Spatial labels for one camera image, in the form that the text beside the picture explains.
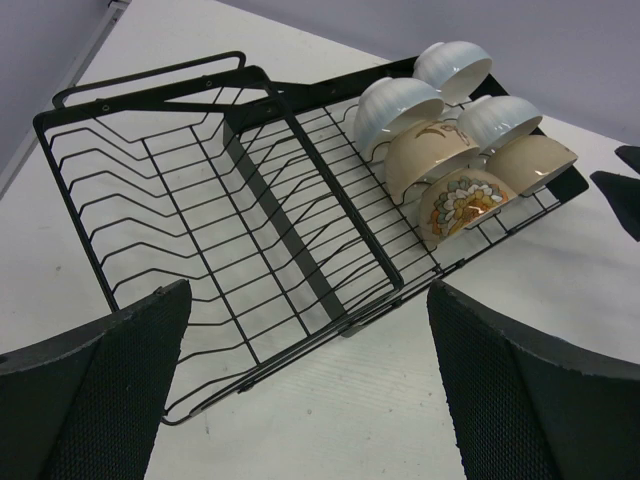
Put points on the pale blue bowl rear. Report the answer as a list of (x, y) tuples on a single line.
[(455, 69)]

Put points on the pale blue bowl left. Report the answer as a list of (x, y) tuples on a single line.
[(388, 107)]

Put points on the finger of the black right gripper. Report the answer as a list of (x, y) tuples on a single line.
[(623, 195), (629, 154)]

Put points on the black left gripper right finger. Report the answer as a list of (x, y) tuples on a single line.
[(528, 405)]

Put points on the pale blue bowl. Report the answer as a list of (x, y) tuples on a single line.
[(455, 69), (494, 121), (388, 107)]

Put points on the black wire dish rack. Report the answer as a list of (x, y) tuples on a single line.
[(254, 192)]

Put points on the beige bowl brown motif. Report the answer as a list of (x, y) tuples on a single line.
[(423, 154)]

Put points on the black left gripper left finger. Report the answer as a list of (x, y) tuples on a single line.
[(87, 403)]

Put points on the beige bowl colourful flower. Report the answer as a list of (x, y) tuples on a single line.
[(457, 201)]

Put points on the plain beige bowl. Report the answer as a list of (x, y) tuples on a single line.
[(530, 162)]

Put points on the pale blue bowl right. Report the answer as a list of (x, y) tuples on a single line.
[(494, 121)]

